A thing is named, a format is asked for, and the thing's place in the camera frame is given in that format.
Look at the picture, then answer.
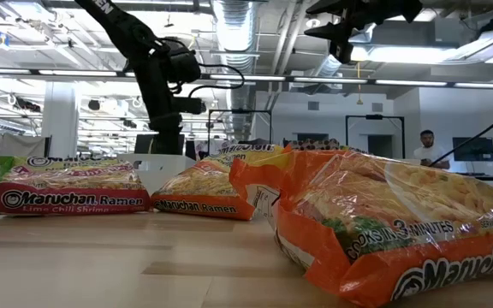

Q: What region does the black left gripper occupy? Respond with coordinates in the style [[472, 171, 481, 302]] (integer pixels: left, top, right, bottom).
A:
[[140, 57, 184, 149]]

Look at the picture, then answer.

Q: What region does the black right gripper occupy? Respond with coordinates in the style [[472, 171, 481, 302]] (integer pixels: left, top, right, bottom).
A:
[[304, 0, 384, 65]]

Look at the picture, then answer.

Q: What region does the orange chicken Maruchan noodle pack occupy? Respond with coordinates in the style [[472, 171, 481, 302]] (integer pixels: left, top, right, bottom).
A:
[[151, 144, 293, 222], [229, 148, 493, 308]]

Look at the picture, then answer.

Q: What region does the green lime shrimp noodle pack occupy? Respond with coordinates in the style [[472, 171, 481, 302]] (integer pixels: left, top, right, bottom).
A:
[[0, 154, 151, 216]]

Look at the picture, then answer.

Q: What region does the white plastic bin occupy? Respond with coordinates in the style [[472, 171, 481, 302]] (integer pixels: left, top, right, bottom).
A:
[[116, 153, 199, 196]]

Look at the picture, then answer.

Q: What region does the long linear ceiling light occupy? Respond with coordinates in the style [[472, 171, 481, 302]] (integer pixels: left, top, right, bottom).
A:
[[0, 66, 493, 91]]

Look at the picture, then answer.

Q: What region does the white square column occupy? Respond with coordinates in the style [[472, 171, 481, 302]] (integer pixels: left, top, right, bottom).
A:
[[40, 80, 80, 158]]

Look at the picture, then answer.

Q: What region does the dark polka-dot bag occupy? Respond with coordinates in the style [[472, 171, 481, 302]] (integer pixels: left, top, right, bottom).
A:
[[282, 137, 370, 154]]

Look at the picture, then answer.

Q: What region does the grey cloth partition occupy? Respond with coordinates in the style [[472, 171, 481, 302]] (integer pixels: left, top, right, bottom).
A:
[[0, 133, 53, 181]]

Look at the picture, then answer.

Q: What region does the person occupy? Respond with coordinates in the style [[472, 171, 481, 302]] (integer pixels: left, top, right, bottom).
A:
[[413, 129, 451, 170]]

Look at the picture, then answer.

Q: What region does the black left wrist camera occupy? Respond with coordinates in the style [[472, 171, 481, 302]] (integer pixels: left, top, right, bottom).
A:
[[171, 97, 207, 116]]

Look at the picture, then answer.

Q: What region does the black gantry frame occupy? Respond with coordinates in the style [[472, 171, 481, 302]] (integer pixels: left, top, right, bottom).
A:
[[207, 109, 273, 146], [345, 114, 406, 157]]

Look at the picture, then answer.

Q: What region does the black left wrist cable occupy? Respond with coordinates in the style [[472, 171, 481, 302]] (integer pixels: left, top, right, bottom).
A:
[[186, 62, 247, 99]]

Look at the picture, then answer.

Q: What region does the silver spiral air duct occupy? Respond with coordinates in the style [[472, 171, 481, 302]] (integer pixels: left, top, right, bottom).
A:
[[211, 0, 259, 142]]

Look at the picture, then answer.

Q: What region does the black wall monitor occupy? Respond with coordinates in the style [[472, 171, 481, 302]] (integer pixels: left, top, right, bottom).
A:
[[451, 136, 493, 163]]

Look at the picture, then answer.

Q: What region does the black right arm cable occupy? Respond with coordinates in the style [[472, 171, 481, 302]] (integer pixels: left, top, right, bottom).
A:
[[429, 104, 493, 167]]

